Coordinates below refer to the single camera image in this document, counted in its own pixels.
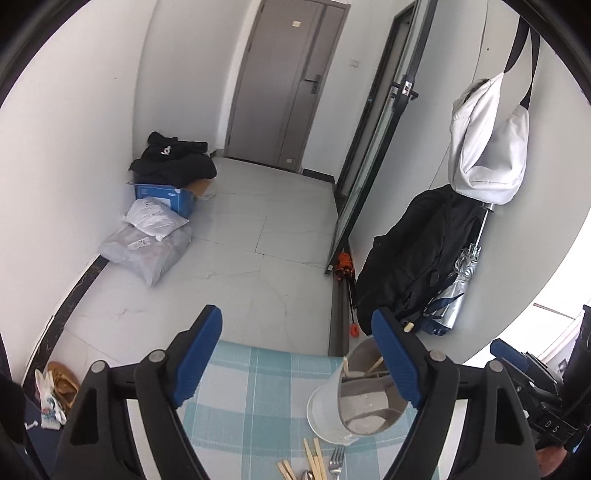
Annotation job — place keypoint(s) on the white plastic bag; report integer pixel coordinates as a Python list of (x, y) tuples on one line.
[(48, 406)]

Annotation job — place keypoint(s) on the chopsticks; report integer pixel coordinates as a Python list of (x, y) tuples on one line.
[(375, 365)]

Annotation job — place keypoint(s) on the glass sliding door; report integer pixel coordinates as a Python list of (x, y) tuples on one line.
[(369, 152)]

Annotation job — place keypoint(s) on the black clothes pile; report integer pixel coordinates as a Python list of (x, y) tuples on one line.
[(173, 159)]

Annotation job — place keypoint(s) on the blue cardboard box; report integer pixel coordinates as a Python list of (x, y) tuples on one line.
[(166, 196)]

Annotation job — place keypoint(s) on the grey plastic package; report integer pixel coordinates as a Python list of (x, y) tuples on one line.
[(143, 256)]

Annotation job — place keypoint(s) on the metal spoon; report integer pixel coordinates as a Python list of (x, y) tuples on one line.
[(307, 475)]

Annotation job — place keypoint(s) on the teal checkered tablecloth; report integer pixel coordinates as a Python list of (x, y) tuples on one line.
[(258, 397)]

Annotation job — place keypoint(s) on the black hanging jacket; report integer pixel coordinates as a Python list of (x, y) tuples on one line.
[(415, 258)]

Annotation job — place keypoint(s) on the silver folded umbrella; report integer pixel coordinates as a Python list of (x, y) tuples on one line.
[(455, 295)]

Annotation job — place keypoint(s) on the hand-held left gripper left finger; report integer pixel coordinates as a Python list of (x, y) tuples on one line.
[(198, 362)]

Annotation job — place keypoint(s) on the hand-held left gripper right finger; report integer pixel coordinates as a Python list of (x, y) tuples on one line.
[(397, 364)]

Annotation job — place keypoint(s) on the grey door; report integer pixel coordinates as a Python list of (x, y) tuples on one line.
[(277, 83)]

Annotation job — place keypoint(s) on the person's right hand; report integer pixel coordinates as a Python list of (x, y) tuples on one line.
[(551, 463)]

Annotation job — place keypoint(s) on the white oval utensil holder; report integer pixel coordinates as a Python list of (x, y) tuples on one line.
[(332, 406)]

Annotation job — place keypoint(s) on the white plastic package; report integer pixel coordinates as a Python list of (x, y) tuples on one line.
[(154, 217)]

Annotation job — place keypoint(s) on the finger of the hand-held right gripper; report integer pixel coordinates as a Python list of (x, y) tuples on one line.
[(512, 357)]

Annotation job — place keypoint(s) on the metal fork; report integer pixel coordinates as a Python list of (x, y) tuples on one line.
[(337, 461)]

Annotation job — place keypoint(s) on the orange folded umbrella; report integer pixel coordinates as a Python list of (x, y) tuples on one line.
[(345, 267)]

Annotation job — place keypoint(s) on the brown cardboard flap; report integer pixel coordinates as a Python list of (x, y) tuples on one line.
[(204, 187)]

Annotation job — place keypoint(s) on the brown slippers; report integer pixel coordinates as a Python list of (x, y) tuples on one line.
[(63, 385)]

